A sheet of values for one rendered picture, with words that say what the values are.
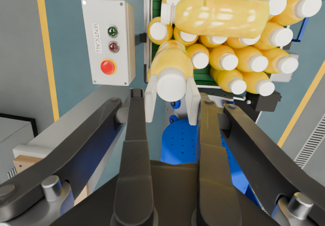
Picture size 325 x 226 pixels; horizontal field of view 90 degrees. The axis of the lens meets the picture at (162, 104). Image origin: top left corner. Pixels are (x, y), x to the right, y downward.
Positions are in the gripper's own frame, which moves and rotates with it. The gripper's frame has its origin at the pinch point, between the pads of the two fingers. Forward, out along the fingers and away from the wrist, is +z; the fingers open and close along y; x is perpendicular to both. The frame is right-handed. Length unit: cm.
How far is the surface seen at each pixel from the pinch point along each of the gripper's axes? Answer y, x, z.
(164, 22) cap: -1.9, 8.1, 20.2
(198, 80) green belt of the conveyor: 11.4, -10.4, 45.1
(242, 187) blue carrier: 20.6, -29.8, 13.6
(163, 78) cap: -1.0, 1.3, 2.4
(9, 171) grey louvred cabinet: -146, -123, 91
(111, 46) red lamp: -14.5, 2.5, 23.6
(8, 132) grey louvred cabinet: -149, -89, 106
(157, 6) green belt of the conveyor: -5.3, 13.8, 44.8
